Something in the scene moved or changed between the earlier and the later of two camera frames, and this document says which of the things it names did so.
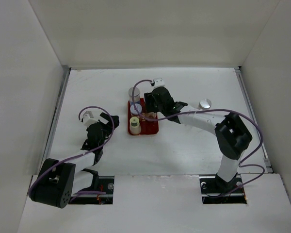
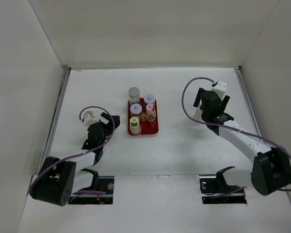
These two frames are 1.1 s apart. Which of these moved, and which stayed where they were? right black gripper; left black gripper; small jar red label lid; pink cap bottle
Moved: right black gripper
Stayed: left black gripper; small jar red label lid; pink cap bottle
